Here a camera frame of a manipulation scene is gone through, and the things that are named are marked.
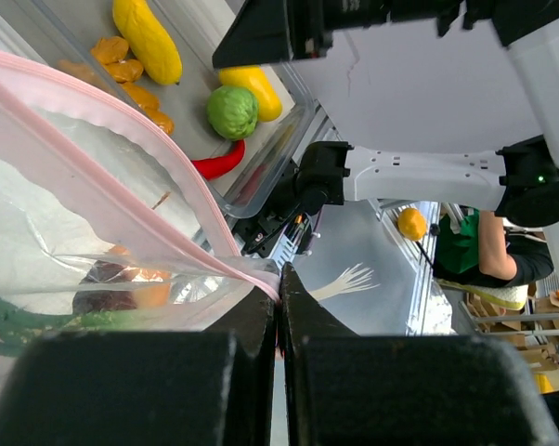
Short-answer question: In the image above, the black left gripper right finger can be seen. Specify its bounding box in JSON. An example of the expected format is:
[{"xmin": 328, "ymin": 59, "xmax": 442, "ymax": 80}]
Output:
[{"xmin": 279, "ymin": 264, "xmax": 559, "ymax": 445}]

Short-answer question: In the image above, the clear pink zip top bag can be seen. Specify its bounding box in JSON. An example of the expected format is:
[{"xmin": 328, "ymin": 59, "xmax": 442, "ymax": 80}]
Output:
[{"xmin": 0, "ymin": 51, "xmax": 280, "ymax": 392}]

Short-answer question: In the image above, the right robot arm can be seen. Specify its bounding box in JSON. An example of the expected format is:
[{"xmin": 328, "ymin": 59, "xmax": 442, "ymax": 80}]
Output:
[{"xmin": 212, "ymin": 1, "xmax": 559, "ymax": 228}]

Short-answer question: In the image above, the orange ball on stand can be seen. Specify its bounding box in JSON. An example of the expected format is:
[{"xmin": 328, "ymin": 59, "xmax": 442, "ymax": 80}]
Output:
[{"xmin": 396, "ymin": 207, "xmax": 428, "ymax": 242}]

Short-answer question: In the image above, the orange toy croissant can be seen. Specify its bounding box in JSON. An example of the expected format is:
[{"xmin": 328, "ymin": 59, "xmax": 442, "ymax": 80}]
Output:
[{"xmin": 58, "ymin": 36, "xmax": 175, "ymax": 135}]

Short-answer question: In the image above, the clear plastic food bin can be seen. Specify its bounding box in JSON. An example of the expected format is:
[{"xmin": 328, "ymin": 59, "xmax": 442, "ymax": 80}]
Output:
[{"xmin": 0, "ymin": 1, "xmax": 312, "ymax": 218}]

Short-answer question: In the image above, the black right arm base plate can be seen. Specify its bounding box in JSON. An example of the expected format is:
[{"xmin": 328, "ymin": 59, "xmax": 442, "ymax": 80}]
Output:
[{"xmin": 232, "ymin": 203, "xmax": 323, "ymax": 258}]

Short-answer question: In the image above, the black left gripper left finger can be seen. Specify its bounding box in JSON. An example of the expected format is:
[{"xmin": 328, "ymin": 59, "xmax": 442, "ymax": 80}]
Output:
[{"xmin": 0, "ymin": 289, "xmax": 276, "ymax": 445}]

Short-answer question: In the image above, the red toy chili pepper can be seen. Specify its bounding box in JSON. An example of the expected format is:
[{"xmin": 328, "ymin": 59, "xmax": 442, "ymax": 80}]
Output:
[{"xmin": 192, "ymin": 139, "xmax": 246, "ymax": 180}]

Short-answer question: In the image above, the yellow toy mango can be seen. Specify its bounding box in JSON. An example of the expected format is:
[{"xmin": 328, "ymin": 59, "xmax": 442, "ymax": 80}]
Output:
[{"xmin": 218, "ymin": 66, "xmax": 283, "ymax": 122}]

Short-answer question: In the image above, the yellow toy corn cob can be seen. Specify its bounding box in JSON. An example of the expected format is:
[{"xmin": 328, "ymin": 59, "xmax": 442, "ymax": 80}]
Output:
[{"xmin": 111, "ymin": 0, "xmax": 183, "ymax": 85}]

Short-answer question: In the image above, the person in green apron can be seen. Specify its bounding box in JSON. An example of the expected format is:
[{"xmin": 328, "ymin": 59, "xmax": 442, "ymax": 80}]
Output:
[{"xmin": 433, "ymin": 210, "xmax": 554, "ymax": 289}]

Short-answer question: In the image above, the green toy custard apple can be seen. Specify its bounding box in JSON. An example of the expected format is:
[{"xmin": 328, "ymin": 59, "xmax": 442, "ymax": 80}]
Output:
[{"xmin": 206, "ymin": 85, "xmax": 259, "ymax": 141}]

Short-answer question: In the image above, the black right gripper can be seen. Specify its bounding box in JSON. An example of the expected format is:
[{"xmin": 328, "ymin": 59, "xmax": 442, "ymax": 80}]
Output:
[{"xmin": 212, "ymin": 0, "xmax": 495, "ymax": 70}]

